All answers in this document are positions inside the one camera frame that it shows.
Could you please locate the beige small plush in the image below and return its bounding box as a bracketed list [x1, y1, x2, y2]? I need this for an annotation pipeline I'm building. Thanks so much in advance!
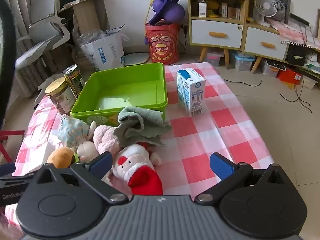
[77, 141, 99, 163]

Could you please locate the pink plush toy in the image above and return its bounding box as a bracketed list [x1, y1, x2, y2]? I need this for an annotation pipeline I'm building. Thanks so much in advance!
[93, 125, 121, 155]

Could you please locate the santa claus plush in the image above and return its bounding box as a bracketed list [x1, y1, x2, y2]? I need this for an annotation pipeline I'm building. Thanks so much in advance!
[112, 144, 163, 196]

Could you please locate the hamburger plush toy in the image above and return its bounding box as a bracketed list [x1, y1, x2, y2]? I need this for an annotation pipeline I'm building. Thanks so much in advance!
[47, 147, 75, 168]

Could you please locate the doll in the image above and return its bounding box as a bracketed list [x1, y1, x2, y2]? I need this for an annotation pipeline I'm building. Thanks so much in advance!
[57, 115, 97, 148]

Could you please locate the grey green towel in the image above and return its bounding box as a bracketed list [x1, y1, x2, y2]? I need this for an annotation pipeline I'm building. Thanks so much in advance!
[113, 106, 172, 147]

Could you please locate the white cloth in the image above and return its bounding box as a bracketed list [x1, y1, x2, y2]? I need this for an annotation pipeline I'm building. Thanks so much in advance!
[99, 98, 132, 110]

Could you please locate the pink checkered tablecloth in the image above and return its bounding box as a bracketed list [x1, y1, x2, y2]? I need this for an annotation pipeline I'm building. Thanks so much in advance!
[13, 62, 273, 198]

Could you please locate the green plastic bin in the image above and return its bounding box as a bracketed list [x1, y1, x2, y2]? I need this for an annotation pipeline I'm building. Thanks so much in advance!
[71, 63, 168, 127]

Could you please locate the black left-hand gripper tool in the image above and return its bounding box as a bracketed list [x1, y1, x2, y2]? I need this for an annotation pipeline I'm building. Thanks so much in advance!
[0, 163, 36, 207]

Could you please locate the gold lid glass jar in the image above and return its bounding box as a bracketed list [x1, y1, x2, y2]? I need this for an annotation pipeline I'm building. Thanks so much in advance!
[45, 76, 76, 115]

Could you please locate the green drink can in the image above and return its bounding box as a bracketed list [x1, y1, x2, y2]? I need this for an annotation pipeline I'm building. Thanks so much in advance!
[63, 64, 85, 98]

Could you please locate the blue white milk carton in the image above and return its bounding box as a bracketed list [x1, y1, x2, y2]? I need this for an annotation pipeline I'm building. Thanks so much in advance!
[177, 68, 206, 117]

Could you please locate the blue lid storage box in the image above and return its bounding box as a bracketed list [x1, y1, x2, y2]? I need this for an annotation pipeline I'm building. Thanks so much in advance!
[230, 50, 255, 72]

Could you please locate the clear storage box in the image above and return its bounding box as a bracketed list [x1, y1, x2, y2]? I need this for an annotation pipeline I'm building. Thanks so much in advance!
[205, 47, 224, 67]

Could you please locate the round bathroom scale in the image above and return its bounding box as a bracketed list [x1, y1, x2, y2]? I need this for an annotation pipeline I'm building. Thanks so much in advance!
[124, 52, 150, 66]

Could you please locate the white paper shopping bag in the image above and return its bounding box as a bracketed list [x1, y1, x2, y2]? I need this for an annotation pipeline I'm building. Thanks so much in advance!
[77, 25, 129, 71]

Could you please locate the red chips bucket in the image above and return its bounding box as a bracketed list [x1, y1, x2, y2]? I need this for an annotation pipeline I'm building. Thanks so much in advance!
[145, 21, 180, 65]

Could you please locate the grey office chair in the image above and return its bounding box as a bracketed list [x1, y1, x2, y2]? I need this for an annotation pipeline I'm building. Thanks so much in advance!
[10, 0, 71, 98]

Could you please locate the wooden cabinet with drawers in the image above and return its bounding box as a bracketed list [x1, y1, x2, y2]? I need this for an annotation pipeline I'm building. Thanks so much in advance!
[188, 0, 288, 69]

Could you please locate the wooden desk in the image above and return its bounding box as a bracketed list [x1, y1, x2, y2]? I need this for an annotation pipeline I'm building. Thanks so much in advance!
[57, 0, 107, 34]

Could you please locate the purple bounce ball toy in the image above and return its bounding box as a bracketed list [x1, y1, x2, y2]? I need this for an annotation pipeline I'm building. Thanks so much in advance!
[148, 0, 185, 25]

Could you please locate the white desk fan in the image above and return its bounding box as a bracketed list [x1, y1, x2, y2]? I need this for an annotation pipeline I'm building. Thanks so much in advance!
[254, 0, 278, 27]

